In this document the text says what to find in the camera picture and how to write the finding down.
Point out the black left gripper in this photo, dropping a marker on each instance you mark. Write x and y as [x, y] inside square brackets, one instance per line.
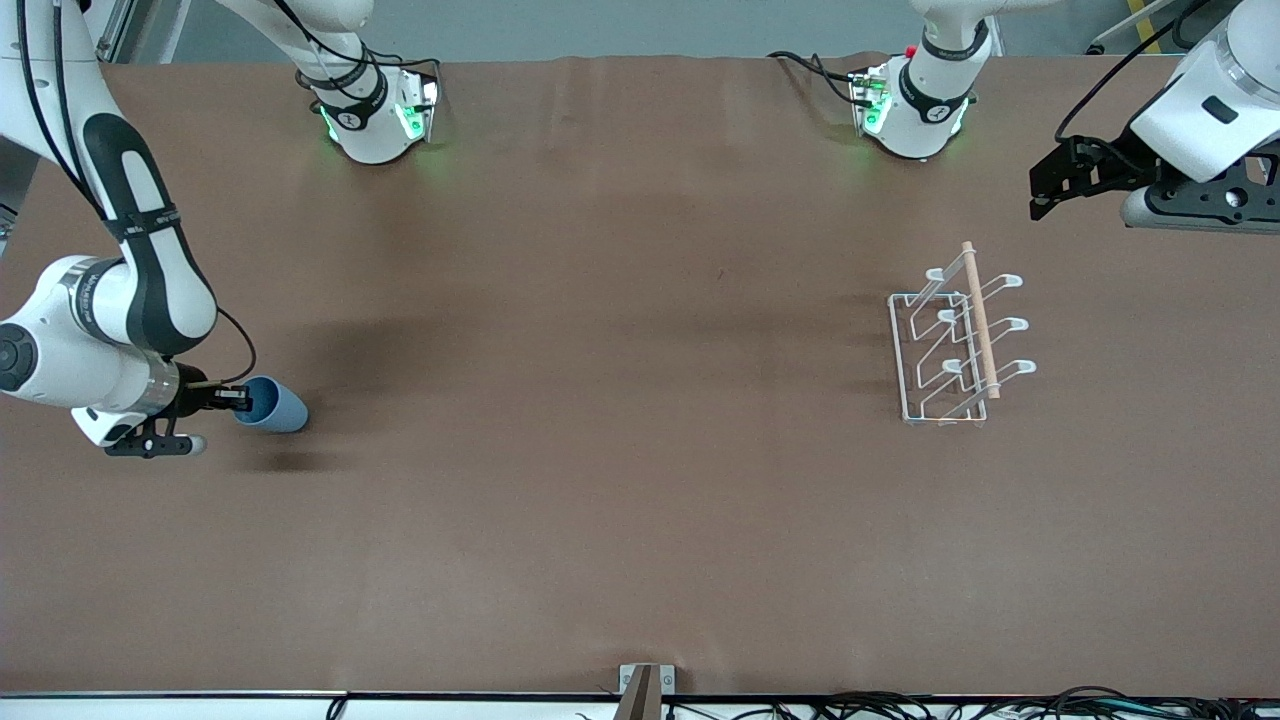
[1113, 167]

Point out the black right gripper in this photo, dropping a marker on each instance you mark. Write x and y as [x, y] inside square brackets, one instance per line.
[194, 398]

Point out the blue plastic cup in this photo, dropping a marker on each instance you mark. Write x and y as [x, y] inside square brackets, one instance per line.
[285, 410]

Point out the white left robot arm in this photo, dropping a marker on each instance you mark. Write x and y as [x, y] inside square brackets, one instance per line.
[925, 115]

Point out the grey metal pole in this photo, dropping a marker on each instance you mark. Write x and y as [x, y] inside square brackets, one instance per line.
[1120, 32]

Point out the large table cover sheet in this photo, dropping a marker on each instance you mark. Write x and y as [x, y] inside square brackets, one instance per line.
[600, 450]

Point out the aluminium frame profile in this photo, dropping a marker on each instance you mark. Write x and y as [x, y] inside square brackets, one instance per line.
[115, 30]

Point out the metal table edge bracket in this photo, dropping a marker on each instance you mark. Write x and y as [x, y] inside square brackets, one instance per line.
[640, 690]

